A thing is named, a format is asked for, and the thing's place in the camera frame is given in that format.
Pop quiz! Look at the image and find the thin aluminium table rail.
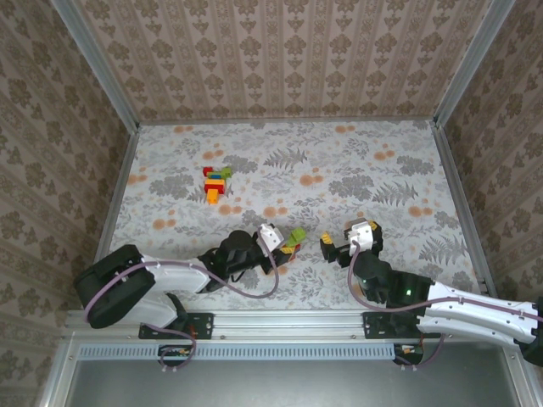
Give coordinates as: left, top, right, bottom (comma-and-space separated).
137, 116, 436, 125

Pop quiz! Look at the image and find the aluminium frame post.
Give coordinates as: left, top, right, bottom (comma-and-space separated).
432, 0, 518, 128
49, 0, 141, 133

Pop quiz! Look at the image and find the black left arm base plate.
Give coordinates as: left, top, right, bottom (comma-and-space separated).
139, 312, 215, 340

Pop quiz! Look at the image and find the aluminium lower frame bar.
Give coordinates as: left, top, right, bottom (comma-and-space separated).
37, 338, 81, 407
500, 338, 535, 407

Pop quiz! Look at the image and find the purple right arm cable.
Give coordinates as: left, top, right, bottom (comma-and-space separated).
348, 241, 543, 368

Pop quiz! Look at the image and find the grey metal panel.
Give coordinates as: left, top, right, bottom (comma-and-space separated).
63, 359, 518, 407

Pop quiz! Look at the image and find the grey slotted cable duct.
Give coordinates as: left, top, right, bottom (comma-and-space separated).
78, 343, 398, 361

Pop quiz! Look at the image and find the aluminium table edge rail wide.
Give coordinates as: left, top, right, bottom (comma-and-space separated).
63, 308, 517, 340

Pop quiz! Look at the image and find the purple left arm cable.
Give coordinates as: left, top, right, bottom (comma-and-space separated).
83, 237, 281, 371

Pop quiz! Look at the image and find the aluminium table side rail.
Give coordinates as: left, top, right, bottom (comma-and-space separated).
80, 125, 141, 309
430, 120, 502, 309

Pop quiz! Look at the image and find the floral patterned table cover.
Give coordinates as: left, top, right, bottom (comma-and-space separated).
91, 120, 487, 310

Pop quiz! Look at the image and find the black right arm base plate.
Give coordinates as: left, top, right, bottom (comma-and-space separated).
363, 311, 441, 340

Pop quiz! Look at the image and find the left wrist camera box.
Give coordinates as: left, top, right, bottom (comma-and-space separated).
257, 223, 284, 254

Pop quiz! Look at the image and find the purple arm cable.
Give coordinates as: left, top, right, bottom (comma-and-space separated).
348, 241, 543, 368
83, 237, 281, 371

